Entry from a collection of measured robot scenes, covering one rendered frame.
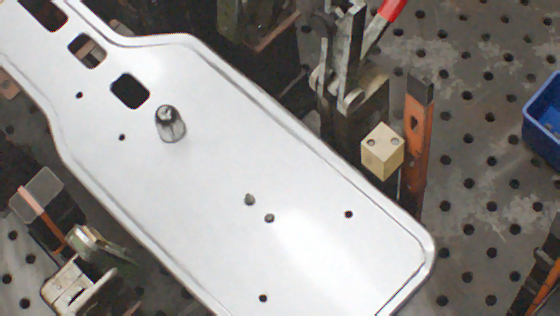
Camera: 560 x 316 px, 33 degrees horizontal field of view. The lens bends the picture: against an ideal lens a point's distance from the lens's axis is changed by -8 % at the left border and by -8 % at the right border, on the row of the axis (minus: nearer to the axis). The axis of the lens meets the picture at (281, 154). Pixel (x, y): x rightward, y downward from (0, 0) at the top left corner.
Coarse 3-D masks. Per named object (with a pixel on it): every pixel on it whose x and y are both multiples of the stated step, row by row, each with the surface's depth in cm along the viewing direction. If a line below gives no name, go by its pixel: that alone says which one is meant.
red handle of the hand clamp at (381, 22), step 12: (384, 0) 105; (396, 0) 104; (408, 0) 104; (384, 12) 104; (396, 12) 104; (372, 24) 105; (384, 24) 105; (372, 36) 105; (372, 48) 106; (360, 60) 106; (336, 84) 107; (336, 96) 108
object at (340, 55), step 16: (336, 0) 96; (352, 0) 95; (320, 16) 94; (336, 16) 95; (352, 16) 94; (320, 32) 95; (336, 32) 95; (352, 32) 97; (336, 48) 103; (352, 48) 99; (320, 64) 105; (336, 64) 105; (352, 64) 102; (320, 80) 108; (352, 80) 105
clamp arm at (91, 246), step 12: (72, 228) 99; (84, 228) 99; (72, 240) 98; (84, 240) 97; (96, 240) 99; (108, 240) 108; (84, 252) 98; (96, 252) 99; (108, 252) 101; (120, 252) 107; (96, 264) 101; (108, 264) 103; (120, 264) 105; (132, 264) 108; (132, 276) 110
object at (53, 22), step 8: (24, 0) 128; (32, 0) 130; (40, 0) 131; (48, 0) 133; (32, 8) 131; (40, 8) 133; (48, 8) 135; (56, 8) 136; (40, 16) 134; (48, 16) 136; (56, 16) 137; (64, 16) 139; (48, 24) 137; (56, 24) 139; (64, 24) 140
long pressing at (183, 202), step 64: (64, 0) 124; (0, 64) 121; (64, 64) 120; (128, 64) 119; (192, 64) 118; (64, 128) 116; (128, 128) 115; (192, 128) 115; (256, 128) 114; (128, 192) 112; (192, 192) 111; (256, 192) 111; (320, 192) 110; (192, 256) 108; (256, 256) 108; (320, 256) 107; (384, 256) 107
